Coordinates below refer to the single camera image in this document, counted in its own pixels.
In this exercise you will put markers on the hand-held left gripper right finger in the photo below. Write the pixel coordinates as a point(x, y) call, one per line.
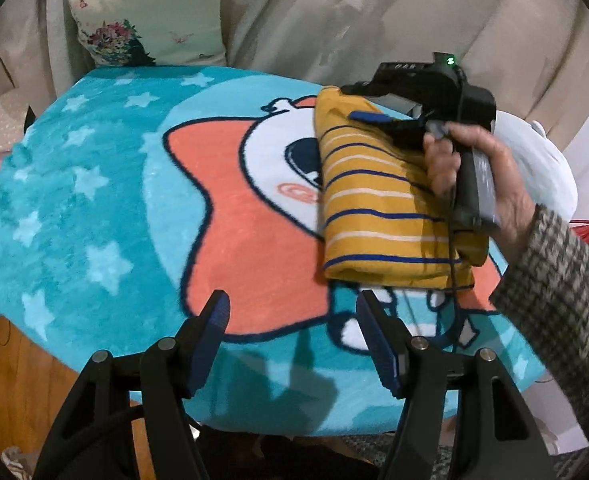
point(377, 340)

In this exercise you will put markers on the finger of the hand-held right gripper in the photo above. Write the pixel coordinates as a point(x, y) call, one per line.
point(374, 117)
point(394, 104)

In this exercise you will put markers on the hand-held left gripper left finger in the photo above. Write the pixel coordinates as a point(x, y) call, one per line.
point(209, 340)

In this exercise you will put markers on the yellow striped small shirt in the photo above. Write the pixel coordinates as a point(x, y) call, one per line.
point(374, 230)

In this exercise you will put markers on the person's right forearm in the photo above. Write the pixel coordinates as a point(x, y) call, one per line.
point(564, 310)

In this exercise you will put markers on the person's right hand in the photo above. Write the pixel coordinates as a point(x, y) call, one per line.
point(509, 180)

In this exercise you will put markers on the person's checkered grey clothing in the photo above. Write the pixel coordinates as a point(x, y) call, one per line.
point(372, 447)

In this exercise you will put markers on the beige sofa cover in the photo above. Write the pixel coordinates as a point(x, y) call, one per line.
point(324, 15)

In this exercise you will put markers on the white soft cushion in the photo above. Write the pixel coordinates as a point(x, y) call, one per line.
point(539, 160)

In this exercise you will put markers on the turquoise cartoon printed blanket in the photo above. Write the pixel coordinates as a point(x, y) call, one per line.
point(99, 210)

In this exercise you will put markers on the floral print pillow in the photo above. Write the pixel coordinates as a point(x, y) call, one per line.
point(154, 15)

